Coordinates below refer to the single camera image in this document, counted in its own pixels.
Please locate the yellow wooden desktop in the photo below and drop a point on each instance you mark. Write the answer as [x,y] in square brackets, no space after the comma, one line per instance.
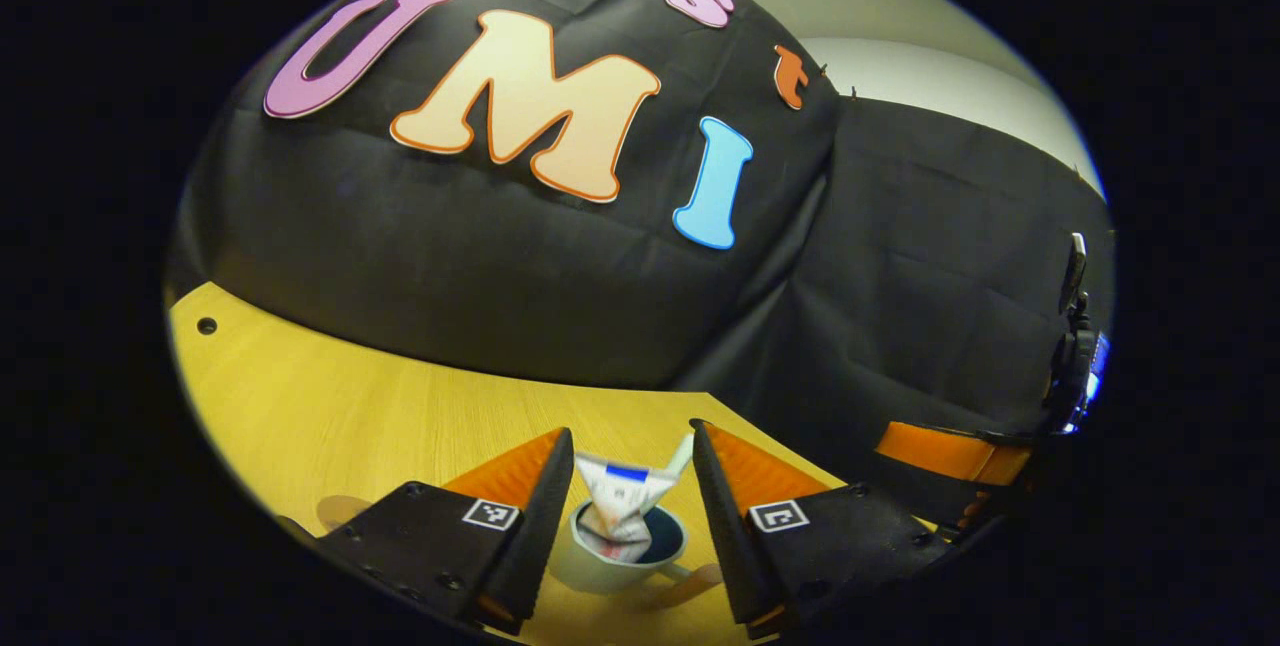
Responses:
[330,406]

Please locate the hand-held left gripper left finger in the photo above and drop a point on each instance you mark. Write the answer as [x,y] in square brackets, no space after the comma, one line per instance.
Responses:
[535,536]

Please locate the black backdrop cloth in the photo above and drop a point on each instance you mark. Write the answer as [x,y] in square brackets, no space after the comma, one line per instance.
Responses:
[450,266]

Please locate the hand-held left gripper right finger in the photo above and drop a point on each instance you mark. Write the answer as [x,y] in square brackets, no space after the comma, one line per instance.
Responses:
[728,526]

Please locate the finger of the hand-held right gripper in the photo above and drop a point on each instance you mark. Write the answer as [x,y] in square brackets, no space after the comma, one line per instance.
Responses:
[950,454]

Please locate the white toothbrush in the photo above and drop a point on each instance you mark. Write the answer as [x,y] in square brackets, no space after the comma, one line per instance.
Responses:
[682,454]

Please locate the white toothpaste tube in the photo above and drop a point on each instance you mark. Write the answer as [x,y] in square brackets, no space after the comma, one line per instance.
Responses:
[620,501]

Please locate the brown round coaster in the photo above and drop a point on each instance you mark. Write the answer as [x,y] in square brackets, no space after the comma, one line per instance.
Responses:
[342,511]

